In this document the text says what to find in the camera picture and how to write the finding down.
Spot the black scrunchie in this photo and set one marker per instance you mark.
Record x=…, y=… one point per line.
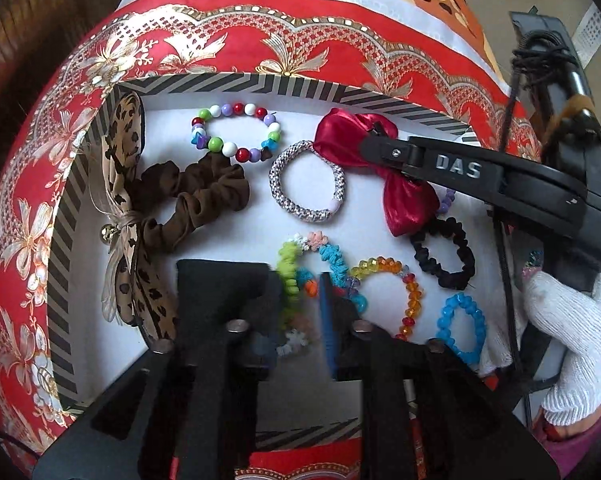
x=463, y=260

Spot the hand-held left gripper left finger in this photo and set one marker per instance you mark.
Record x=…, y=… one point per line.
x=260, y=310

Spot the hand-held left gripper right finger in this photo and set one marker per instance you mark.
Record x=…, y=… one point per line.
x=328, y=325

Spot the red satin bow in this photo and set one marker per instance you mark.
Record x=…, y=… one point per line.
x=410, y=205

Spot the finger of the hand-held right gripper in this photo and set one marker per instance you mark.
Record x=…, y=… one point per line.
x=455, y=167

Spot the person's pink clothing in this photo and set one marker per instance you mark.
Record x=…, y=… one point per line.
x=575, y=457

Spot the leopard bow brown scrunchie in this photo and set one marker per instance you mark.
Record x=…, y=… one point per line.
x=200, y=195

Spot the white box with striped rim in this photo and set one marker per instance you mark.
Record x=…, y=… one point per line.
x=240, y=240

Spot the red gold floral bedspread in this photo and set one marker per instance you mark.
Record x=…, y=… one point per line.
x=330, y=40

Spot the white wall poster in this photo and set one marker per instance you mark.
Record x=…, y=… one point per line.
x=591, y=35

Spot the person's right forearm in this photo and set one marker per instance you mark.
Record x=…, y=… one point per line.
x=590, y=425

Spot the person's right hand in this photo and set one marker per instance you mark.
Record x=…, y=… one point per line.
x=580, y=350

